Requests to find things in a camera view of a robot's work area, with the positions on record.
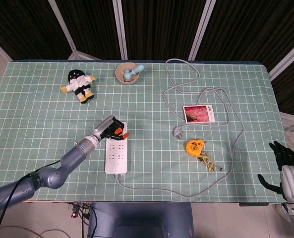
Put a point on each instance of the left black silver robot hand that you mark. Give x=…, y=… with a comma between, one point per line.
x=104, y=126

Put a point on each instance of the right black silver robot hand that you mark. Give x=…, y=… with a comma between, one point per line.
x=291, y=178

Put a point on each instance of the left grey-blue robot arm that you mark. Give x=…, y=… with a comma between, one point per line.
x=52, y=176

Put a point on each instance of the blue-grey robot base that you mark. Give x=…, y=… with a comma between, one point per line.
x=141, y=218

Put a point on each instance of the white power strip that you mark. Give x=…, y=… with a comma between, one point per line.
x=115, y=160

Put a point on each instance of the black white plush doll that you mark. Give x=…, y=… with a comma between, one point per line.
x=78, y=84

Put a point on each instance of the beige bowl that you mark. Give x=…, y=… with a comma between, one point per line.
x=119, y=77

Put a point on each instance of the light blue pestle toy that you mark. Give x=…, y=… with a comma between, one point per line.
x=136, y=70

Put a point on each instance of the green checked tablecloth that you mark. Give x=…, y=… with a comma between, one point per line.
x=37, y=116

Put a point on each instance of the yellow tape measure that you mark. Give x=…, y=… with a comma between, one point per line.
x=194, y=148

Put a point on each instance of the red photo card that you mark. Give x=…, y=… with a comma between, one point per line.
x=197, y=114

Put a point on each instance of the black folding partition screen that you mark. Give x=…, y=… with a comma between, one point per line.
x=161, y=27

